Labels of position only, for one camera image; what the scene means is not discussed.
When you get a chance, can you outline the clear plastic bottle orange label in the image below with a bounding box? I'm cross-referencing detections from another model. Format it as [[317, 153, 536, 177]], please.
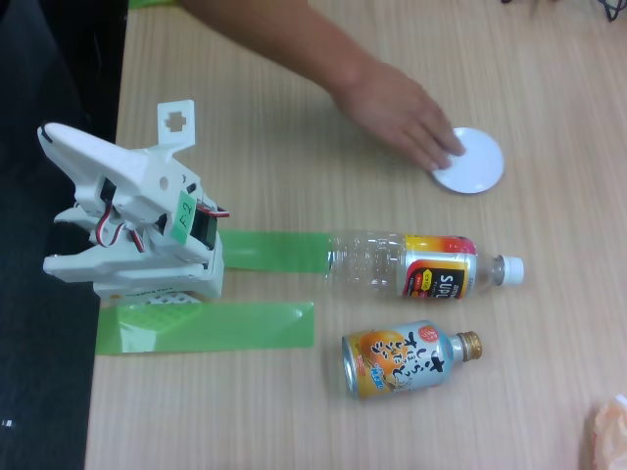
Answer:
[[325, 227, 525, 303]]

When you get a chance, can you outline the small white round plate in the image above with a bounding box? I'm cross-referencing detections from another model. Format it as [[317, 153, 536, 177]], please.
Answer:
[[430, 126, 505, 195]]

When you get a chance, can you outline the orange drink aluminium bottle can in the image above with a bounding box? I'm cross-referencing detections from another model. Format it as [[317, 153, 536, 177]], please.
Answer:
[[341, 320, 484, 400]]

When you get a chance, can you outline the person's hand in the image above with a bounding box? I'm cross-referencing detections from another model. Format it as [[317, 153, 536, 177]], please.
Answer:
[[332, 60, 467, 172]]

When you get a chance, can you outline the green paper label sticker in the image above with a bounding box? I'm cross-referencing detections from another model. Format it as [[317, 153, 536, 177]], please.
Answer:
[[172, 189, 198, 245]]

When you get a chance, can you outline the short green tape strip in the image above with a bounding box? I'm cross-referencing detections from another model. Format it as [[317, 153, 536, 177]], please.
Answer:
[[219, 228, 334, 275]]

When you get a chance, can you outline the long green tape strip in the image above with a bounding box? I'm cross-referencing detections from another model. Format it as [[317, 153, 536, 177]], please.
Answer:
[[95, 302, 314, 354]]

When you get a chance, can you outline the orange translucent plastic bag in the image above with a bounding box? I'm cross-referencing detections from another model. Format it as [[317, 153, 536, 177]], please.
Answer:
[[582, 394, 627, 470]]

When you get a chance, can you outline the white empty camera mount bracket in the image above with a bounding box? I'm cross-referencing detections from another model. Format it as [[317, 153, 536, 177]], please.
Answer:
[[157, 99, 196, 151]]

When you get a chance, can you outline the black cable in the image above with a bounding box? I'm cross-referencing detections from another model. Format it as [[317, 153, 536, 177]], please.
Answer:
[[595, 0, 627, 24]]

